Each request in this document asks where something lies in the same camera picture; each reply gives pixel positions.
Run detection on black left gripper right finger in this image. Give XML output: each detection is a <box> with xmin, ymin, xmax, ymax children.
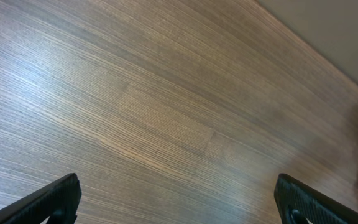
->
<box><xmin>274</xmin><ymin>173</ymin><xmax>358</xmax><ymax>224</ymax></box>

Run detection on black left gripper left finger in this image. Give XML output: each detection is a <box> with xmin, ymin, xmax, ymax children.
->
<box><xmin>0</xmin><ymin>173</ymin><xmax>81</xmax><ymax>224</ymax></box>

